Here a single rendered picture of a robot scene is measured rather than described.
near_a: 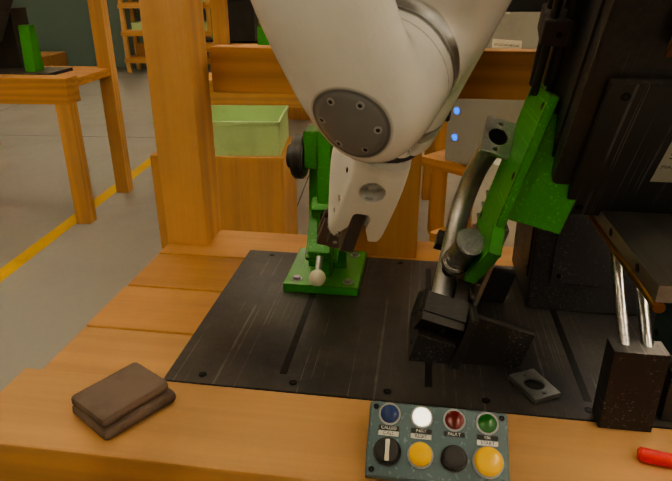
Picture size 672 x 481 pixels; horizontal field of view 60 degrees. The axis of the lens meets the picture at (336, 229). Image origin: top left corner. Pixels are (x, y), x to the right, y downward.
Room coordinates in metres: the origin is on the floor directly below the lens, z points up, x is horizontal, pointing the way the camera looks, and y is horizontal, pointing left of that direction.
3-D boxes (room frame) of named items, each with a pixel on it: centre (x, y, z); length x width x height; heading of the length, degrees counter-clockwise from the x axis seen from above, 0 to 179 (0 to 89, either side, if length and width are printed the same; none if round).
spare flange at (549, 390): (0.62, -0.26, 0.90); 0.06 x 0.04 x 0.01; 20
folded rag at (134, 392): (0.58, 0.26, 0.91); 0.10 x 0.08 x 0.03; 140
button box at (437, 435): (0.50, -0.11, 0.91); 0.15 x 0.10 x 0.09; 82
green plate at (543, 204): (0.72, -0.26, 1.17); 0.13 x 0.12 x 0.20; 82
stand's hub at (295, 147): (0.95, 0.07, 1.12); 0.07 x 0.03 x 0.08; 172
